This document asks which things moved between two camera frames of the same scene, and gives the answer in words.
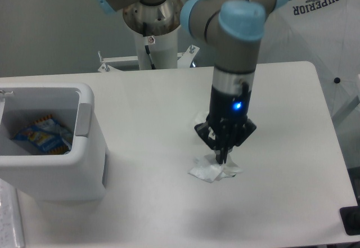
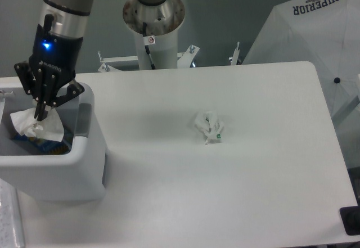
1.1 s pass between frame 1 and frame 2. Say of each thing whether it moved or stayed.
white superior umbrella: stayed
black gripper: moved
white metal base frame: stayed
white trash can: stayed
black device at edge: stayed
